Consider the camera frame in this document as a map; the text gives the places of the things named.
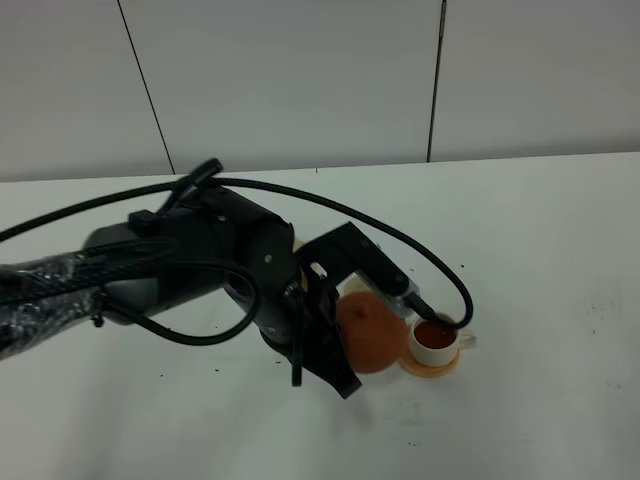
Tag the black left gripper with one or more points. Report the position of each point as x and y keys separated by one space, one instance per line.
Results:
x=291 y=321

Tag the brown clay teapot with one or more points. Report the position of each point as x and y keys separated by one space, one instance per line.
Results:
x=373 y=335

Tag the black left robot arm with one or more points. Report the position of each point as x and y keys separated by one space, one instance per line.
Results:
x=211 y=240

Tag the white teacup near teapot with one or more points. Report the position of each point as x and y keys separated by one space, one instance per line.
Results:
x=355 y=284

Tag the cream teapot saucer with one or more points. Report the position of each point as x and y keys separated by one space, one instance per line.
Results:
x=299 y=247

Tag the orange coaster far right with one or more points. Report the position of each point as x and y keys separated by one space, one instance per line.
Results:
x=413 y=367

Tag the white teacup far right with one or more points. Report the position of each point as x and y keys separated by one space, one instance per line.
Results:
x=434 y=346

